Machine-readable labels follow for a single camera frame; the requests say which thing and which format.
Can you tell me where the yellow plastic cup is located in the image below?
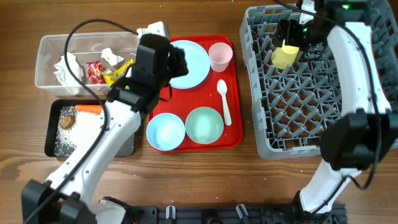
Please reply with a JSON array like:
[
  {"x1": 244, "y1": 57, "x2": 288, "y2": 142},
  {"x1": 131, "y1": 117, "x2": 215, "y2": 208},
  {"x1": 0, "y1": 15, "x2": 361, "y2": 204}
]
[{"x1": 271, "y1": 40, "x2": 299, "y2": 70}]

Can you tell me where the light blue bowl with rice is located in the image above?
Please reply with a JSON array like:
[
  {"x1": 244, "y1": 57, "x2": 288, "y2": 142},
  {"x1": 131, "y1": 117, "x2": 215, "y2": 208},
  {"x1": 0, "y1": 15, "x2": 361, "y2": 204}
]
[{"x1": 146, "y1": 113, "x2": 185, "y2": 152}]

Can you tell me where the red serving tray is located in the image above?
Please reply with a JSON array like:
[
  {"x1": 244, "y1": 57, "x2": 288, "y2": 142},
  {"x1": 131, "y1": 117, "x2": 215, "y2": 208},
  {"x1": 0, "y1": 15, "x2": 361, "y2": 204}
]
[{"x1": 148, "y1": 34, "x2": 243, "y2": 153}]

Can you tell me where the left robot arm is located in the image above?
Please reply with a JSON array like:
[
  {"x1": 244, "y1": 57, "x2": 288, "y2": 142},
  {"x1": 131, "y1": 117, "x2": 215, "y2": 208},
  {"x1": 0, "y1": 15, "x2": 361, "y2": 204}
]
[{"x1": 22, "y1": 34, "x2": 188, "y2": 223}]

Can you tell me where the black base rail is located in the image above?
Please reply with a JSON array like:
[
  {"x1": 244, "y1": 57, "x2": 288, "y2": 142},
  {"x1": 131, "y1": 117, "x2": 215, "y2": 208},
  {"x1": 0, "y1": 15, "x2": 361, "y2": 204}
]
[{"x1": 123, "y1": 204, "x2": 348, "y2": 224}]

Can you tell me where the large white tissue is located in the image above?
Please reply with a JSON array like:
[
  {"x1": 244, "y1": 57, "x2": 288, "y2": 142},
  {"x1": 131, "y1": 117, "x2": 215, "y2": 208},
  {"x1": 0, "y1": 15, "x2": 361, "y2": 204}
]
[{"x1": 54, "y1": 52, "x2": 83, "y2": 95}]

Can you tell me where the white rice pile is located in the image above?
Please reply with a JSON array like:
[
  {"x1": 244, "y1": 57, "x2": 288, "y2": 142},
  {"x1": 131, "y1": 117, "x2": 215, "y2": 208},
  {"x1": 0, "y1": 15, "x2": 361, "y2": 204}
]
[{"x1": 54, "y1": 106, "x2": 103, "y2": 157}]

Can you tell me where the white plastic spoon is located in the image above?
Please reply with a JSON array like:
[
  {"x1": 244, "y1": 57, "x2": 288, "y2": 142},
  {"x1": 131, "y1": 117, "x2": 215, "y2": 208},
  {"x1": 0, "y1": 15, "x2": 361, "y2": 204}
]
[{"x1": 217, "y1": 79, "x2": 232, "y2": 126}]

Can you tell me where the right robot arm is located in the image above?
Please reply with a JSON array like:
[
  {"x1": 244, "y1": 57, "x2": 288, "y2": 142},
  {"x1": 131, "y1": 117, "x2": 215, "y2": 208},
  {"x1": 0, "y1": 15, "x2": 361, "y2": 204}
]
[{"x1": 275, "y1": 1, "x2": 397, "y2": 219}]

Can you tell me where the yellow snack wrapper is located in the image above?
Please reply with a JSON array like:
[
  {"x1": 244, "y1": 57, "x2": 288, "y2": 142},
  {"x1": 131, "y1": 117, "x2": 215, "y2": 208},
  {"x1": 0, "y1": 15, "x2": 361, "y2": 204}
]
[{"x1": 101, "y1": 59, "x2": 134, "y2": 84}]

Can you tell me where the gray dishwasher rack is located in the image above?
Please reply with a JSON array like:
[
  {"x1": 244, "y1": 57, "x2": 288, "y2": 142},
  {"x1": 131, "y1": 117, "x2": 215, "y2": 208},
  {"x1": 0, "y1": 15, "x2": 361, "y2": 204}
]
[{"x1": 239, "y1": 1, "x2": 397, "y2": 159}]

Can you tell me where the clear plastic storage bin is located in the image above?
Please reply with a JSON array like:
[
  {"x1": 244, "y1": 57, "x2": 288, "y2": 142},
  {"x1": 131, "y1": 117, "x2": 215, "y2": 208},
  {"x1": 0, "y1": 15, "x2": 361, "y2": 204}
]
[{"x1": 35, "y1": 32, "x2": 139, "y2": 97}]

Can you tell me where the black rectangular tray bin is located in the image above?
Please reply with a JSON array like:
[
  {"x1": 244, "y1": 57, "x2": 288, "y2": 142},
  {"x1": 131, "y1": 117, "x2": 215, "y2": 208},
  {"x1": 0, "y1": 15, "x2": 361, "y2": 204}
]
[{"x1": 44, "y1": 99, "x2": 138, "y2": 158}]

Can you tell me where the small white tissue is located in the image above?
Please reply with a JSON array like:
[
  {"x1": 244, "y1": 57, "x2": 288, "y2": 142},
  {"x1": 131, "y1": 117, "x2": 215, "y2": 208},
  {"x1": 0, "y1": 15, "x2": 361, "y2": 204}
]
[{"x1": 101, "y1": 48, "x2": 124, "y2": 66}]

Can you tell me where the red strawberry candy wrapper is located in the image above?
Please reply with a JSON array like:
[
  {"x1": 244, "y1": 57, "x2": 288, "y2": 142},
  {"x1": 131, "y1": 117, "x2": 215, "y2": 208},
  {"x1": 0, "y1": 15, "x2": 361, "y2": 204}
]
[{"x1": 86, "y1": 60, "x2": 106, "y2": 85}]

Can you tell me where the light blue plate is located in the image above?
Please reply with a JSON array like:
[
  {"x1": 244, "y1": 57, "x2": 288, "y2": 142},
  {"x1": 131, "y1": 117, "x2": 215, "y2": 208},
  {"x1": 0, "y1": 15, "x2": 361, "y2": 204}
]
[{"x1": 169, "y1": 40, "x2": 210, "y2": 89}]

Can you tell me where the pink white cup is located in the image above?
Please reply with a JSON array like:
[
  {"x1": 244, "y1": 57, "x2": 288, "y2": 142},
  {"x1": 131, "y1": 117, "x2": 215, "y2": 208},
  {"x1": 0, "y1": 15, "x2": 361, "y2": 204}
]
[{"x1": 208, "y1": 42, "x2": 233, "y2": 72}]

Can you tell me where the brown food piece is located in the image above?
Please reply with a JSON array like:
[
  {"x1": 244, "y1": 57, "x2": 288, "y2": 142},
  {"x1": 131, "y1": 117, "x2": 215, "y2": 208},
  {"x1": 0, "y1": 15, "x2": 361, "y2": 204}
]
[{"x1": 60, "y1": 114, "x2": 75, "y2": 130}]

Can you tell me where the orange carrot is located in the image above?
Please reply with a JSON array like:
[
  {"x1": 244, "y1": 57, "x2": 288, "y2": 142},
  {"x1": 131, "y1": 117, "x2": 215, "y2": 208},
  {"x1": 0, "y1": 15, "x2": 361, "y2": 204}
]
[{"x1": 75, "y1": 105, "x2": 103, "y2": 114}]

